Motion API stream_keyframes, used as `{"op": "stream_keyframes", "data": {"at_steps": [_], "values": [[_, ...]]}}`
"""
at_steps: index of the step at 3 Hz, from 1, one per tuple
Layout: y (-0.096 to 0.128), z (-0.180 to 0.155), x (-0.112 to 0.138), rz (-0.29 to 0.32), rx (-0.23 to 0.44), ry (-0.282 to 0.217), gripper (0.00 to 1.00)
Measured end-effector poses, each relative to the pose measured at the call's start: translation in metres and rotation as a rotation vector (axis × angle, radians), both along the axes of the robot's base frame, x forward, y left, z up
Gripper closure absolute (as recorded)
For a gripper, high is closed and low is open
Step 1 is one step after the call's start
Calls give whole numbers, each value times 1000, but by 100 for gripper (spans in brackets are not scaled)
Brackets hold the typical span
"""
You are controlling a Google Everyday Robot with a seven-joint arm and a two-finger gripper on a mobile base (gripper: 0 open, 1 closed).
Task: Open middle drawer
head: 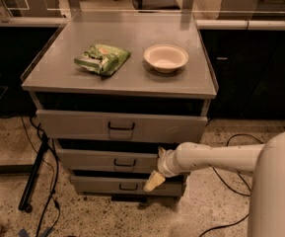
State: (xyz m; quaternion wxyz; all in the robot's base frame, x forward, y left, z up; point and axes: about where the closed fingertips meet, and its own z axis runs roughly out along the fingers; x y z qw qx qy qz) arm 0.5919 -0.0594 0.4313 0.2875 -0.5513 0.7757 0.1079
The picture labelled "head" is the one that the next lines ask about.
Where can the grey drawer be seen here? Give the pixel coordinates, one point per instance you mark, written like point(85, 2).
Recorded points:
point(121, 127)
point(107, 161)
point(134, 187)

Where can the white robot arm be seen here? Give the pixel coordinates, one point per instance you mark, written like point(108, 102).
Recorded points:
point(264, 162)

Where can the grey bottom drawer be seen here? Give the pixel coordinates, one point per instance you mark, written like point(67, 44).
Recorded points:
point(134, 187)

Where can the grey metal drawer cabinet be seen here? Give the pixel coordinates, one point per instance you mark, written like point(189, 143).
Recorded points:
point(56, 83)

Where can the grey top drawer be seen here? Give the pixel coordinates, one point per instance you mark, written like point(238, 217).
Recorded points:
point(121, 127)

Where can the white paper bowl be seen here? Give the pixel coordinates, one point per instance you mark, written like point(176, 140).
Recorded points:
point(166, 58)

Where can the green snack bag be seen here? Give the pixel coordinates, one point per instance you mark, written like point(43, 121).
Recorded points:
point(102, 59)

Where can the black table leg with caster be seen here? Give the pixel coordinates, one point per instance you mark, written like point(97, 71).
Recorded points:
point(24, 204)

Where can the white horizontal rail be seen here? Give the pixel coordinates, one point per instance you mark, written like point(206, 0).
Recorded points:
point(201, 24)

